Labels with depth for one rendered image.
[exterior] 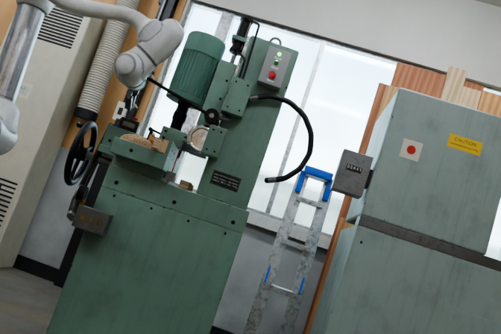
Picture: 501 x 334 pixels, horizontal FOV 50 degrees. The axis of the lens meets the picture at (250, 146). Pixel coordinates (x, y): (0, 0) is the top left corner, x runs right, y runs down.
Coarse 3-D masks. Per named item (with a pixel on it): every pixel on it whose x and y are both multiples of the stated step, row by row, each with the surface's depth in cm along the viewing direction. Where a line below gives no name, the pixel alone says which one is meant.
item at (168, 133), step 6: (162, 132) 231; (168, 132) 231; (174, 132) 231; (180, 132) 231; (162, 138) 230; (168, 138) 231; (174, 138) 231; (180, 138) 231; (180, 144) 231; (186, 144) 231; (186, 150) 231
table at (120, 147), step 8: (120, 144) 202; (128, 144) 203; (136, 144) 203; (104, 152) 222; (112, 152) 202; (120, 152) 202; (128, 152) 202; (136, 152) 202; (144, 152) 203; (152, 152) 203; (160, 152) 203; (136, 160) 202; (144, 160) 202; (152, 160) 202; (160, 160) 203; (168, 160) 211; (160, 168) 202; (168, 168) 221; (176, 168) 251
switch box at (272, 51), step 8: (272, 48) 225; (272, 56) 224; (288, 56) 225; (264, 64) 224; (272, 64) 224; (280, 64) 224; (288, 64) 225; (264, 72) 223; (280, 72) 224; (264, 80) 223; (280, 80) 223; (272, 88) 227
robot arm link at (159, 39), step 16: (48, 0) 194; (64, 0) 190; (80, 0) 191; (96, 16) 192; (112, 16) 191; (128, 16) 191; (144, 16) 191; (144, 32) 187; (160, 32) 187; (176, 32) 188; (144, 48) 186; (160, 48) 187; (176, 48) 193
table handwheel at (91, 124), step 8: (88, 128) 224; (96, 128) 236; (80, 136) 219; (96, 136) 241; (72, 144) 217; (80, 144) 226; (72, 152) 216; (80, 152) 228; (88, 152) 230; (72, 160) 217; (80, 160) 230; (88, 160) 242; (104, 160) 229; (64, 168) 219; (72, 168) 228; (80, 168) 240; (64, 176) 220; (72, 176) 227; (80, 176) 237; (72, 184) 229
